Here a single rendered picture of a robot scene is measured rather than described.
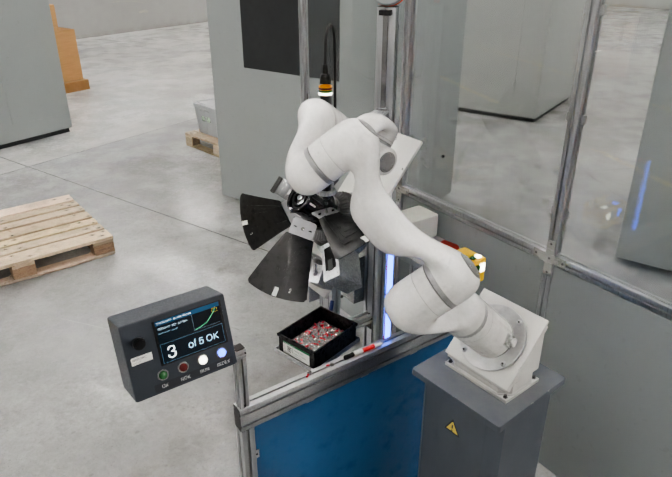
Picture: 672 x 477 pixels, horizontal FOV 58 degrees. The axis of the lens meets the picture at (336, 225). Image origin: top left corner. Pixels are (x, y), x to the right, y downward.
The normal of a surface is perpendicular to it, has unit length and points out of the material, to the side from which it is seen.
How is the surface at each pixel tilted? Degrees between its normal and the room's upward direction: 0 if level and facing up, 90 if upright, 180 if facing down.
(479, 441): 90
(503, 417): 0
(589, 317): 90
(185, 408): 0
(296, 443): 90
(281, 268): 50
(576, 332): 90
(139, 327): 75
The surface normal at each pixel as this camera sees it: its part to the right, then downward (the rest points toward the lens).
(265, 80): -0.58, 0.35
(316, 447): 0.57, 0.35
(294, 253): 0.05, -0.25
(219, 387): 0.00, -0.91
